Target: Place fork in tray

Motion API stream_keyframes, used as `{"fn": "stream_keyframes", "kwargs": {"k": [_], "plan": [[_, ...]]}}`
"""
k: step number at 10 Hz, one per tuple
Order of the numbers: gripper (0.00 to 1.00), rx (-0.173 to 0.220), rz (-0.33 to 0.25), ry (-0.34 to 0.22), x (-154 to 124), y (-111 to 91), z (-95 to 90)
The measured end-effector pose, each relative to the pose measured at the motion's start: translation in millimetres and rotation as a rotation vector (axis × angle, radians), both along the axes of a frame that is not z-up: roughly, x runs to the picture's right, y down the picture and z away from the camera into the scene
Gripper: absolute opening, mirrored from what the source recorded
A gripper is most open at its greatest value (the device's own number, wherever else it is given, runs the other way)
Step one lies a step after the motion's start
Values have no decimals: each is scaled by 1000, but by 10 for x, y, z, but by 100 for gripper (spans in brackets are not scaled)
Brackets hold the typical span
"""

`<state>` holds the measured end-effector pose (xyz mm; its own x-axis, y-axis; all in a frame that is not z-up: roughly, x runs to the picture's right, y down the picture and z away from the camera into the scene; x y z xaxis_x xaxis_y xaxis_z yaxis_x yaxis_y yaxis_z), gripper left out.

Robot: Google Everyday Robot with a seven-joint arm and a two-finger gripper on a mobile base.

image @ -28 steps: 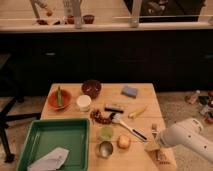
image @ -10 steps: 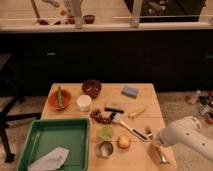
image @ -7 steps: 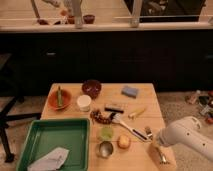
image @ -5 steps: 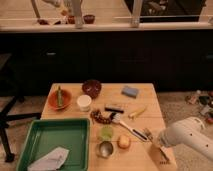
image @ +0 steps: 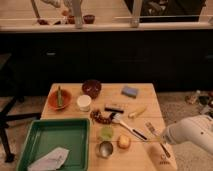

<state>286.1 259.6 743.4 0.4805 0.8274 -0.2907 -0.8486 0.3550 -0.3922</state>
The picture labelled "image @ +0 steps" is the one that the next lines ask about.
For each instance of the silver metal fork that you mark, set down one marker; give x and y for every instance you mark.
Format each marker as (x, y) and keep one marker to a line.
(153, 131)

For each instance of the white black-handled spatula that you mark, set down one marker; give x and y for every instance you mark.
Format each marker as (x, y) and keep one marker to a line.
(116, 118)

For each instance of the wooden table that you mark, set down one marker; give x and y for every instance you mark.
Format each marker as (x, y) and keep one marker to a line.
(140, 156)

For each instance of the green plastic tray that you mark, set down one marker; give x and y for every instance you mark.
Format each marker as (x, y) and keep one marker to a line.
(46, 135)

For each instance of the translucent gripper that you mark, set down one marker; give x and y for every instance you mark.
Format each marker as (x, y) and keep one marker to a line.
(154, 138)

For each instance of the white crumpled cloth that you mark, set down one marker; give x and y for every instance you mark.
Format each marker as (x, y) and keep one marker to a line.
(51, 161)

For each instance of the green cup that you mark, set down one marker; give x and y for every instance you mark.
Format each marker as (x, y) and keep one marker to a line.
(106, 133)

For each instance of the yellow banana-shaped item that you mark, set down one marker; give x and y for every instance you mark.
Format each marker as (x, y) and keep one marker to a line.
(137, 113)

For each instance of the orange bowl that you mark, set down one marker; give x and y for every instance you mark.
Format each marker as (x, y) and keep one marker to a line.
(53, 102)

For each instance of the white cup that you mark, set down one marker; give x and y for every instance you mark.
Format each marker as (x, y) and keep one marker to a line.
(84, 102)

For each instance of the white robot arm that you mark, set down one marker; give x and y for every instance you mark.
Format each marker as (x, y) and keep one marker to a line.
(197, 129)

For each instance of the blue sponge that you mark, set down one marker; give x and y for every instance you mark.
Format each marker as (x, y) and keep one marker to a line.
(129, 91)

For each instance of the silver metal cup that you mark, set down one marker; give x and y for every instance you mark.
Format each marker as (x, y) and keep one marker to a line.
(105, 149)

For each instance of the yellow round fruit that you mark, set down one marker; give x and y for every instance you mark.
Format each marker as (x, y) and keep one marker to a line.
(124, 142)

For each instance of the green stick in bowl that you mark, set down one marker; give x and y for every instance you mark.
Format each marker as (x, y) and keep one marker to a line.
(59, 97)

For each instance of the black chair base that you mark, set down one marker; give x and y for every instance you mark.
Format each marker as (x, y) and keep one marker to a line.
(4, 113)

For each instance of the black rectangular block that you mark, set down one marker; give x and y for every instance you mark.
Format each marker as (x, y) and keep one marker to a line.
(113, 108)

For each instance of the dark red bowl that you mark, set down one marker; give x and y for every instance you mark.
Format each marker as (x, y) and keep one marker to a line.
(92, 88)

